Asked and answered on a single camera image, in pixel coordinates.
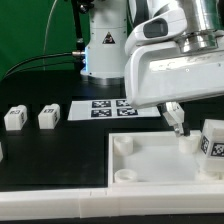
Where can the white square table top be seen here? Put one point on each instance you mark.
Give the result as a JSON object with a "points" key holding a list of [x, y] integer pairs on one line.
{"points": [[156, 158]]}

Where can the white front fence bar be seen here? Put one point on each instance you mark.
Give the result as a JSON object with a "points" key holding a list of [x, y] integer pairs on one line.
{"points": [[124, 201]]}

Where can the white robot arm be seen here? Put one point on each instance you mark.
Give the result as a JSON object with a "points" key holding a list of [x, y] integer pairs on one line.
{"points": [[192, 24]]}

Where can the black camera stand pole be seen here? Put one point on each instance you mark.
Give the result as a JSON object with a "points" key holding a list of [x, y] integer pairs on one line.
{"points": [[80, 7]]}

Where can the green backdrop curtain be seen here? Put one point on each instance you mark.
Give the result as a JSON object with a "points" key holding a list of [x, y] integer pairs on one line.
{"points": [[32, 28]]}

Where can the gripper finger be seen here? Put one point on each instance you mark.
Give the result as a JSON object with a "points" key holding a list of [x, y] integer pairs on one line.
{"points": [[174, 115]]}

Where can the white fence bar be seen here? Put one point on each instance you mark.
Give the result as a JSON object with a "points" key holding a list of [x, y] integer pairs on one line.
{"points": [[124, 201], [1, 152]]}

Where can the white sheet with markers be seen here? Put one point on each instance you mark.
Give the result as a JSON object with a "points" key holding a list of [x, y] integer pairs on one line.
{"points": [[107, 109]]}

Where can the white left fence bar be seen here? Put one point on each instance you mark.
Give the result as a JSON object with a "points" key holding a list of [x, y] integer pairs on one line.
{"points": [[1, 152]]}

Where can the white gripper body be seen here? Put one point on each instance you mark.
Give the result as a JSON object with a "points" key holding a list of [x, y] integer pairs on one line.
{"points": [[158, 72]]}

